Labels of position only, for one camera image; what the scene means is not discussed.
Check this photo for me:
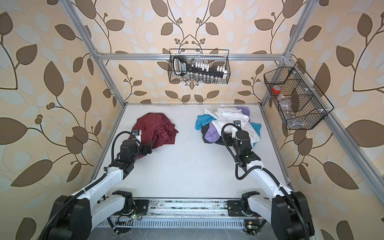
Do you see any maroon shirt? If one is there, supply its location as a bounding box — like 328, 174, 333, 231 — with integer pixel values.
132, 113, 178, 149

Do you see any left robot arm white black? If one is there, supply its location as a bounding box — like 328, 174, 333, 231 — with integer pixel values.
39, 130, 152, 240

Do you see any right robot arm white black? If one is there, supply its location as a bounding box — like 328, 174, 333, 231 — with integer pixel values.
221, 122, 315, 240

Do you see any dark grey cloth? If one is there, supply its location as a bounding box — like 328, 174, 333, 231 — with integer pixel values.
201, 123, 232, 147

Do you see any lavender cloth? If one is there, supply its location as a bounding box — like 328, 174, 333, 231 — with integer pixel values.
204, 105, 252, 144

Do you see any teal cloth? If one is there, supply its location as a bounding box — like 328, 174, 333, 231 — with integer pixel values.
196, 115, 262, 147

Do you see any clear bottle red cap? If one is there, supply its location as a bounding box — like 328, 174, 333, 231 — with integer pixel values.
272, 85, 300, 125

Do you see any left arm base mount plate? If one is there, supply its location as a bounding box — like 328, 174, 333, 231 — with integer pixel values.
107, 199, 150, 217

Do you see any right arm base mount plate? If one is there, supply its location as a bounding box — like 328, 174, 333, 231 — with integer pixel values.
226, 198, 271, 219

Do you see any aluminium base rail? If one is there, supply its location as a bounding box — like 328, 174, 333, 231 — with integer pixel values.
96, 198, 264, 230

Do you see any black wire basket right wall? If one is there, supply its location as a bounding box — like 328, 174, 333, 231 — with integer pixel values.
264, 63, 334, 130

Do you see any black wire basket wall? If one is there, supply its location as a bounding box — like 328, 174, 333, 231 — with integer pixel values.
264, 63, 334, 130
167, 48, 231, 85

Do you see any black wire basket rear wall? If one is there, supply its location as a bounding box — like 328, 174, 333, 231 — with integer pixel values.
167, 48, 231, 85

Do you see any black handled tool set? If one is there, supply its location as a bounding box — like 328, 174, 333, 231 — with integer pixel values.
171, 56, 229, 78

